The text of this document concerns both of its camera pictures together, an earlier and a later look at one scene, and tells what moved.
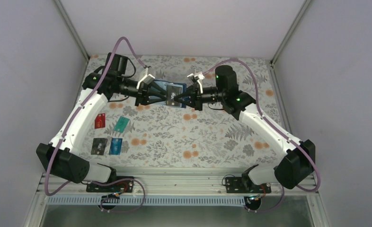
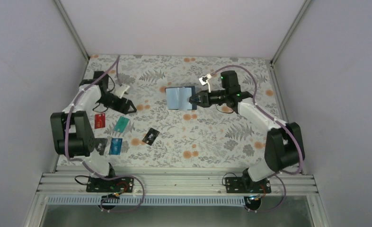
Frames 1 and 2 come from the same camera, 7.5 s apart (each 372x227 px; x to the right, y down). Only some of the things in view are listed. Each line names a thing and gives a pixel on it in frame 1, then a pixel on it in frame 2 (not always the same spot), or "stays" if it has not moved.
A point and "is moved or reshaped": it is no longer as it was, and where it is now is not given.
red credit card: [100, 121] stays
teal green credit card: [121, 124] stays
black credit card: [99, 145] stays
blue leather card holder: [155, 99] is moved or reshaped
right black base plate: [236, 185] stays
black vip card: [172, 92] -> [151, 136]
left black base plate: [127, 186] stays
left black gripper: [142, 93] -> [120, 104]
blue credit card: [115, 146] stays
